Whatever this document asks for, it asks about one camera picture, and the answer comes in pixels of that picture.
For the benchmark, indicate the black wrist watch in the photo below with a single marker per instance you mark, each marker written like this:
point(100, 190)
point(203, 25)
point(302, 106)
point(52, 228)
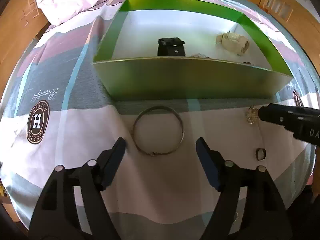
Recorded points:
point(172, 46)

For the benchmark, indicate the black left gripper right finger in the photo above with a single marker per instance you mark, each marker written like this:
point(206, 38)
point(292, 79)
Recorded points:
point(249, 205)

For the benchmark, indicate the wooden cabinet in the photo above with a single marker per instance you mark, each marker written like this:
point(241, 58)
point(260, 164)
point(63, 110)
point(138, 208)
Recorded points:
point(298, 21)

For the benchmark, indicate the patterned bed sheet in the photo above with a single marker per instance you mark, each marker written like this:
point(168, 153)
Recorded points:
point(60, 113)

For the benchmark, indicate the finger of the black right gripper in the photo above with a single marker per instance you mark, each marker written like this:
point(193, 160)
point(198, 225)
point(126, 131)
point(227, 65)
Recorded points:
point(293, 118)

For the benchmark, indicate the green cardboard box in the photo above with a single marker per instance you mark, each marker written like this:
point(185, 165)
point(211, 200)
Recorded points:
point(129, 68)

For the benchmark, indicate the white wrist watch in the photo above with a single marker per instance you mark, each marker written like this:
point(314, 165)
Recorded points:
point(233, 42)

